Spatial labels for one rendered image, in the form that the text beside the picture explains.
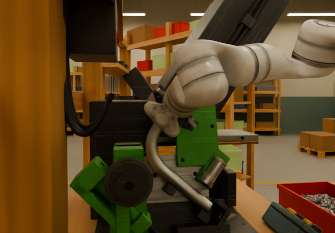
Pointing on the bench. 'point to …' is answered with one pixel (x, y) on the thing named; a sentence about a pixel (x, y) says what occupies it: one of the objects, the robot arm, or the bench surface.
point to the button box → (285, 220)
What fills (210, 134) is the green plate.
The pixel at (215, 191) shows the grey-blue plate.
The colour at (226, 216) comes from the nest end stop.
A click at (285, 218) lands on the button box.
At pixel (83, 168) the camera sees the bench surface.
